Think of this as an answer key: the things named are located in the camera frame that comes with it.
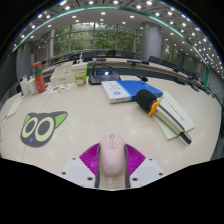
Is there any group of ceiling lights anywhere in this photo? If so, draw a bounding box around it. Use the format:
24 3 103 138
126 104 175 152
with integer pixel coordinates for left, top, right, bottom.
9 0 224 78

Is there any black gooseneck microphone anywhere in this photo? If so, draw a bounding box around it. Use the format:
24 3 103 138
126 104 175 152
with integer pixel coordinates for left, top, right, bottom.
119 73 149 83

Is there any pink computer mouse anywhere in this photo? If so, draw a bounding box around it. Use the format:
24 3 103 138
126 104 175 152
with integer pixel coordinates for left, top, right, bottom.
98 132 127 178

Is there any group of dark chairs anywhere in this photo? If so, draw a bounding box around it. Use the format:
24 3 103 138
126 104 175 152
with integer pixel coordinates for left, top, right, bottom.
49 49 224 98

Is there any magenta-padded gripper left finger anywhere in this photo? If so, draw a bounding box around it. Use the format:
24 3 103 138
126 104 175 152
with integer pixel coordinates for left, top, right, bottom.
60 142 101 190

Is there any cat-face mouse pad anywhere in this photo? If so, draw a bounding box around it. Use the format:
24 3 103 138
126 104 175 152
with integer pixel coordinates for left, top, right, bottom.
19 110 69 148

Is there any white lidded mug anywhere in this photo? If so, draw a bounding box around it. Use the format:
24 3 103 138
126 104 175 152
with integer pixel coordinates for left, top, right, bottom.
27 78 38 96

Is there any black microphone with orange ring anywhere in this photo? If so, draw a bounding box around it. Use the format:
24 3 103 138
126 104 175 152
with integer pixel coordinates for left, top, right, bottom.
135 88 193 145

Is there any blue and white book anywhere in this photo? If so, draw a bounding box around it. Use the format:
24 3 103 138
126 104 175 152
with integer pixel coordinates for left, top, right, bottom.
100 79 164 105

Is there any black conference desk unit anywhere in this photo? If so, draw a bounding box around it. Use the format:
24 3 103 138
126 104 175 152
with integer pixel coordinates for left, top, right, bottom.
87 63 122 86

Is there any colourful sticker sheet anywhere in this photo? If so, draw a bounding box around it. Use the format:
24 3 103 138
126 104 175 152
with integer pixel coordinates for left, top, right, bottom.
42 83 74 96

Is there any green white drink cup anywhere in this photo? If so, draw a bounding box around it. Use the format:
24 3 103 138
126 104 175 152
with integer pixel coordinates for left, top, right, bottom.
71 53 89 87

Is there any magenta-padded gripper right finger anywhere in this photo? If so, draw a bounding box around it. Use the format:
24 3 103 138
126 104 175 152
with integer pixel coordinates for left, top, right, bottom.
124 143 166 190

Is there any cream notebook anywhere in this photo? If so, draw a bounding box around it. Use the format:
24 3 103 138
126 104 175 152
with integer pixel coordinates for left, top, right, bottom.
153 90 196 141

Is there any red thermos bottle green band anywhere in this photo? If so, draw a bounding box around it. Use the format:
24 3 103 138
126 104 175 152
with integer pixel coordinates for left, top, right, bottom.
32 61 47 95

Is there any white cardboard box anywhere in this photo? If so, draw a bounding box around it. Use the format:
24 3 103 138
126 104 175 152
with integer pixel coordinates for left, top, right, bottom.
49 66 76 86

